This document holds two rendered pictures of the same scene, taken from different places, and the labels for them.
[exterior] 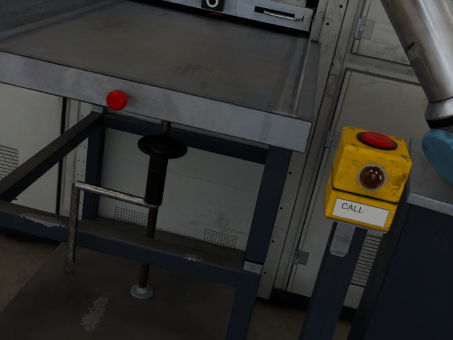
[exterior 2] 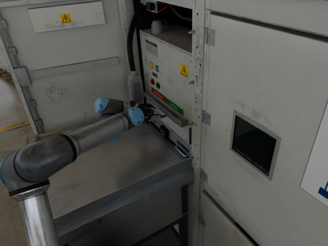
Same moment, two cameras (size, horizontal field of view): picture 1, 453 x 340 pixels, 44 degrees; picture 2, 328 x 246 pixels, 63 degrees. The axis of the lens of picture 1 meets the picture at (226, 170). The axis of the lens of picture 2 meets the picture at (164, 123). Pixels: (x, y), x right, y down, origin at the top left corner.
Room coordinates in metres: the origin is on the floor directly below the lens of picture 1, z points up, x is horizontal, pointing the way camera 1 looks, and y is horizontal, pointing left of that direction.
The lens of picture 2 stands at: (0.89, -0.88, 1.75)
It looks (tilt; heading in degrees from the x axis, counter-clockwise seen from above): 33 degrees down; 56
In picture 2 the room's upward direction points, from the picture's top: 4 degrees counter-clockwise
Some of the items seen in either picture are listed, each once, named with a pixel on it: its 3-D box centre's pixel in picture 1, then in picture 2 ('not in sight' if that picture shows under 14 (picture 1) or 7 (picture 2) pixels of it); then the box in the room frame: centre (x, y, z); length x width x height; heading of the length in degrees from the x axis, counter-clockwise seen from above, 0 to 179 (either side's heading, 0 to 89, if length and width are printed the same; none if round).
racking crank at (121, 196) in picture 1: (112, 214); not in sight; (0.84, 0.18, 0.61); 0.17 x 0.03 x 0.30; 83
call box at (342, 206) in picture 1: (365, 177); not in sight; (0.64, -0.17, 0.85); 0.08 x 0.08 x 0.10; 85
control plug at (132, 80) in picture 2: not in sight; (135, 88); (1.53, 0.34, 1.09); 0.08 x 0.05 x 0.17; 175
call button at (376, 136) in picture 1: (376, 143); not in sight; (0.64, -0.17, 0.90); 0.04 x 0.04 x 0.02
